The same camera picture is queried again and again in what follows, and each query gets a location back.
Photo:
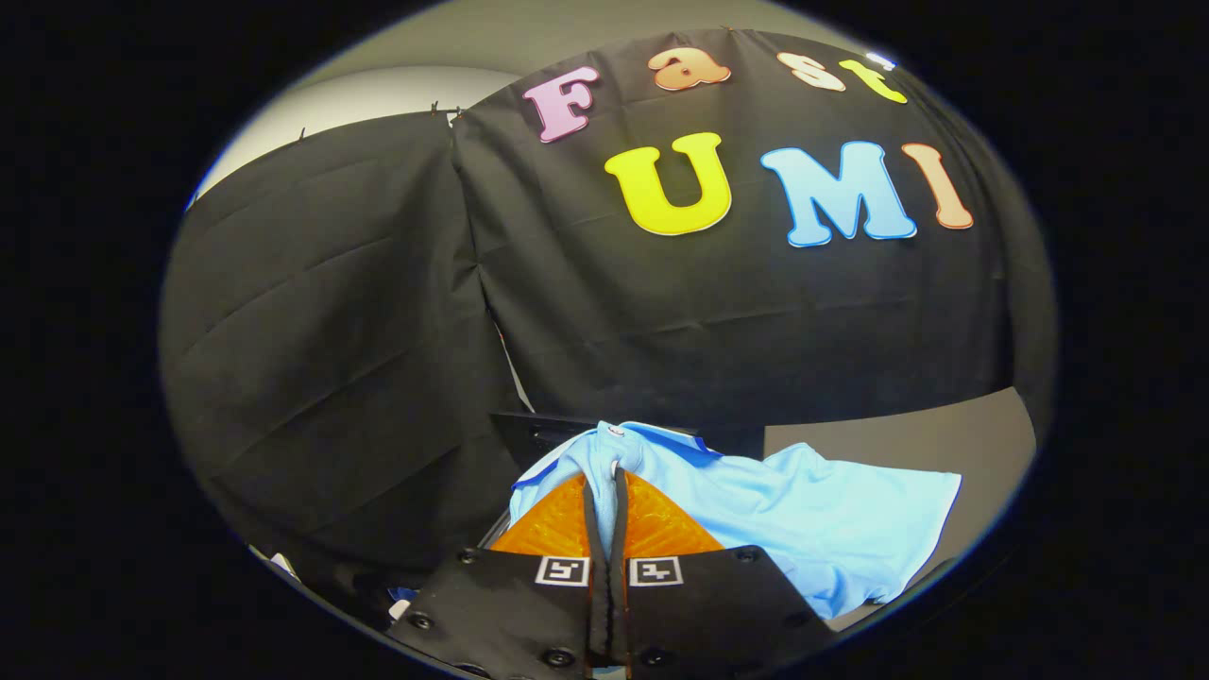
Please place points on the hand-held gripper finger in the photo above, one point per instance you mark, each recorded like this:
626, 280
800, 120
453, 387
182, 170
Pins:
597, 567
619, 567

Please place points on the grey and beige cabinet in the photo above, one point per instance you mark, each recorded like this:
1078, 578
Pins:
926, 434

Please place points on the black washing machine lid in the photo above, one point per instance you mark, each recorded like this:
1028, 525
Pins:
538, 436

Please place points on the light blue shirt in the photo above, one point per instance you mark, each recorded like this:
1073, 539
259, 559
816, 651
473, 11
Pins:
812, 519

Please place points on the small ceiling light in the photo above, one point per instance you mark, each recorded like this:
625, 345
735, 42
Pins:
880, 59

